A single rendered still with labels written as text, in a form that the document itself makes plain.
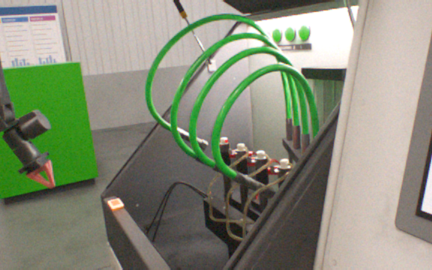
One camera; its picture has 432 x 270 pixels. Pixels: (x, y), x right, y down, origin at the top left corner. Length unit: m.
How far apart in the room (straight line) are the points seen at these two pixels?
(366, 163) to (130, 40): 6.92
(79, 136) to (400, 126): 3.81
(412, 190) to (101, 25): 6.99
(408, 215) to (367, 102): 0.17
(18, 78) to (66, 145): 0.78
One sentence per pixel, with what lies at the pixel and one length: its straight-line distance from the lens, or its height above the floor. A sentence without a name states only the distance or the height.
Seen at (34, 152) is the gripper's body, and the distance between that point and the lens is 1.24.
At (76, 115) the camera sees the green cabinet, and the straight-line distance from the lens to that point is 4.16.
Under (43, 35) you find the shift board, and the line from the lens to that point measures 7.27.
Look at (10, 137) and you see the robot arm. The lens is 1.24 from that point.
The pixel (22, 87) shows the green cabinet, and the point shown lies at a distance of 4.09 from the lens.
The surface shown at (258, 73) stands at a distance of 0.67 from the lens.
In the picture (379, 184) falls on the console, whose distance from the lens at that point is 0.59.
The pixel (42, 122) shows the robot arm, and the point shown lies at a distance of 1.21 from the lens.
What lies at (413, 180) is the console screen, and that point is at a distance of 0.56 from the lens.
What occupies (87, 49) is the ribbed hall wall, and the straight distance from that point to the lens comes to 7.31.
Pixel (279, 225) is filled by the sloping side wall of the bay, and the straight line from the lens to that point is 0.63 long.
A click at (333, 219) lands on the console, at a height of 1.08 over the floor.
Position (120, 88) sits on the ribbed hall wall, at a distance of 7.36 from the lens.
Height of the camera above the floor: 1.37
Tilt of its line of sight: 13 degrees down
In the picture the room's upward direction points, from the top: 5 degrees counter-clockwise
